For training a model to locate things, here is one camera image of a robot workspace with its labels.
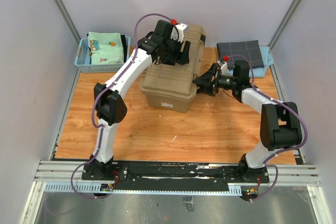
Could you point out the green cartoon print cloth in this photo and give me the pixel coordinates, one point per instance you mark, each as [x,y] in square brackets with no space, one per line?
[106,48]

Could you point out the dark grey checked cloth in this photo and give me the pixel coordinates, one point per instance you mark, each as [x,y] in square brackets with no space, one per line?
[249,49]

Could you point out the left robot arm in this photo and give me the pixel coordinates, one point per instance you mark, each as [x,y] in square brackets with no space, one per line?
[163,45]

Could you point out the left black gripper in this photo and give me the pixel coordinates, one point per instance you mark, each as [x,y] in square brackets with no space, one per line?
[183,59]

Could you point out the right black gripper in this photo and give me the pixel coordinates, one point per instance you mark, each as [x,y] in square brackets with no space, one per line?
[206,80]

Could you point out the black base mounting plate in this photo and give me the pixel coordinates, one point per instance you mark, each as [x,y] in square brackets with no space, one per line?
[176,176]

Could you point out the blue slotted cable duct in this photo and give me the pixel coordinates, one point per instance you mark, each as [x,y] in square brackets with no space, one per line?
[98,188]

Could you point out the tan plastic tool box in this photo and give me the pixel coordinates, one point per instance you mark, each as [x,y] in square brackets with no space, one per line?
[171,87]

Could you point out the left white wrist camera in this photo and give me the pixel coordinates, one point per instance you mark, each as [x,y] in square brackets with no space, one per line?
[179,29]

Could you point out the blue plastic basket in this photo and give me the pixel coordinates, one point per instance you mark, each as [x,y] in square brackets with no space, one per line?
[83,60]

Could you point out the light blue folded cloth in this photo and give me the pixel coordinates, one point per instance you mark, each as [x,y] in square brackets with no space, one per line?
[258,72]

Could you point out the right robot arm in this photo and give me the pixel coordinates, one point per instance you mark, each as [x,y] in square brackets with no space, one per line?
[280,124]

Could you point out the black item in basket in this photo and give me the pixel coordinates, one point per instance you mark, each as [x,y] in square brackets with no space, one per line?
[125,43]

